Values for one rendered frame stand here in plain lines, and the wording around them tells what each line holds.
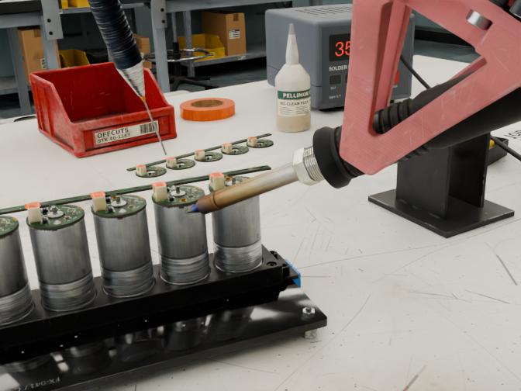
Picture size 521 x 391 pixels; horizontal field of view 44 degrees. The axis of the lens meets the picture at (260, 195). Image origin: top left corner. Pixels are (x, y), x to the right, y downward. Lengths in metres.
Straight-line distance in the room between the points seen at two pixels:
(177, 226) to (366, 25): 0.14
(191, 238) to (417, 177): 0.18
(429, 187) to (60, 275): 0.24
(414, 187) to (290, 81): 0.22
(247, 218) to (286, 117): 0.32
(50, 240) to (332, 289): 0.15
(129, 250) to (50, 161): 0.30
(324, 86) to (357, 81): 0.45
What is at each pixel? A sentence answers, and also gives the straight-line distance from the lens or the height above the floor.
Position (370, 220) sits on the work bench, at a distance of 0.43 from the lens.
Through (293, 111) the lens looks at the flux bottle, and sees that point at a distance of 0.62.
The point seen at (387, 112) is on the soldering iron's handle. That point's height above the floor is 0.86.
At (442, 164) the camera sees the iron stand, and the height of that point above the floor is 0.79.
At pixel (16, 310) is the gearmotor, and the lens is 0.31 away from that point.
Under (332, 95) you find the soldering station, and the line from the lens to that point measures 0.68.
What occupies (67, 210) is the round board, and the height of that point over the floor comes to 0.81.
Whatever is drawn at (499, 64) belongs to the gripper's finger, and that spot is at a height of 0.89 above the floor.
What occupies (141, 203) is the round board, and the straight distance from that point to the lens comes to 0.30.
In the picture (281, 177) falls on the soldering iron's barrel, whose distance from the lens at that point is 0.26.
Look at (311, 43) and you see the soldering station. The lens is 0.68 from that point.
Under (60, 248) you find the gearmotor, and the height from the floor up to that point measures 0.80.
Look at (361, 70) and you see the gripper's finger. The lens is 0.22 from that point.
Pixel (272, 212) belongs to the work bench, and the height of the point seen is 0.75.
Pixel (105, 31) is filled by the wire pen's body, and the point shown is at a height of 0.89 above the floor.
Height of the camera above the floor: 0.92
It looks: 21 degrees down
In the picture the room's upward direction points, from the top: 2 degrees counter-clockwise
